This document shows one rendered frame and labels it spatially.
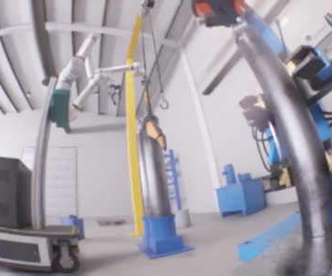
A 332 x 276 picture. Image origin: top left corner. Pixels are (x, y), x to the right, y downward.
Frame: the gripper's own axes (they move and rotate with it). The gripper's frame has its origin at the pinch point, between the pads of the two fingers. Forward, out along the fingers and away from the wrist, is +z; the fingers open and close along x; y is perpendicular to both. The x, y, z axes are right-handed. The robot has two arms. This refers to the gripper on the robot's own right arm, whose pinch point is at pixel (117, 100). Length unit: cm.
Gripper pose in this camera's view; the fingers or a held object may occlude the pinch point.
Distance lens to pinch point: 177.5
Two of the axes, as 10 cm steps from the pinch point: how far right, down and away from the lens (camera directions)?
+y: -6.8, 2.5, -6.8
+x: 6.3, -2.7, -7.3
